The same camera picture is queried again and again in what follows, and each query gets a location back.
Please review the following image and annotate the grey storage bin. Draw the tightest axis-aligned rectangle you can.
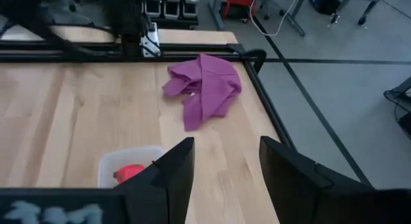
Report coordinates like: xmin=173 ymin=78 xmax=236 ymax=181
xmin=162 ymin=1 xmax=180 ymax=21
xmin=143 ymin=0 xmax=162 ymax=19
xmin=182 ymin=2 xmax=198 ymax=19

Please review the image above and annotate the white arm base bracket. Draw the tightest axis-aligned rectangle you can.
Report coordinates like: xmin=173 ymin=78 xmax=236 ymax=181
xmin=140 ymin=22 xmax=162 ymax=58

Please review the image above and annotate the purple cloth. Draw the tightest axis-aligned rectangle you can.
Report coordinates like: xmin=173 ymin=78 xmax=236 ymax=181
xmin=162 ymin=53 xmax=243 ymax=132

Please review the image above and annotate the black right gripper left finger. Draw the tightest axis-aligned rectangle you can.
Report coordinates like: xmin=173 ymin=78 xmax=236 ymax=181
xmin=114 ymin=136 xmax=196 ymax=224

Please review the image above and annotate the white floor cable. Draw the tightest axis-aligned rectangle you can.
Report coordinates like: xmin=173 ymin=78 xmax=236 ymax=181
xmin=249 ymin=0 xmax=300 ymax=37

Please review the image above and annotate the black chair caster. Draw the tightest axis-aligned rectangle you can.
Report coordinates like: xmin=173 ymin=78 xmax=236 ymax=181
xmin=262 ymin=5 xmax=287 ymax=21

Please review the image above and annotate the red stool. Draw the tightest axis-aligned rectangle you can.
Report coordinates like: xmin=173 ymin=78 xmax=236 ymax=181
xmin=223 ymin=0 xmax=258 ymax=21

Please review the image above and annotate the large red toy pepper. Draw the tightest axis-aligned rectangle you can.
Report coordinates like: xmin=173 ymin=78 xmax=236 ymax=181
xmin=112 ymin=164 xmax=147 ymax=185

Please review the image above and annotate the grey table foot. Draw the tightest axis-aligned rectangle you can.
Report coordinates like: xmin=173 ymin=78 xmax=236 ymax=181
xmin=286 ymin=0 xmax=306 ymax=38
xmin=207 ymin=0 xmax=226 ymax=31

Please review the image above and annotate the coiled black floor cable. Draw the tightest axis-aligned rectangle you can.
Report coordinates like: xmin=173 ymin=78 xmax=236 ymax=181
xmin=383 ymin=75 xmax=411 ymax=122

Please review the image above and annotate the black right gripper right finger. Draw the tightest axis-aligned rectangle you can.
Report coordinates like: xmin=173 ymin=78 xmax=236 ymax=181
xmin=258 ymin=135 xmax=376 ymax=224

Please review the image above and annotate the clear plastic tupperware container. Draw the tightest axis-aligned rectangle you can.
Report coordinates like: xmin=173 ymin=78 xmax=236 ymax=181
xmin=97 ymin=145 xmax=166 ymax=189

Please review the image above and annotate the grey cart frame with casters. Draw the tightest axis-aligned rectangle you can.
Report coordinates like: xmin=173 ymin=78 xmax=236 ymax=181
xmin=330 ymin=0 xmax=386 ymax=26

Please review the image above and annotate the black aluminium table frame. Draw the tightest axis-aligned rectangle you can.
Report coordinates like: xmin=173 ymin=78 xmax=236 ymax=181
xmin=0 ymin=39 xmax=298 ymax=151

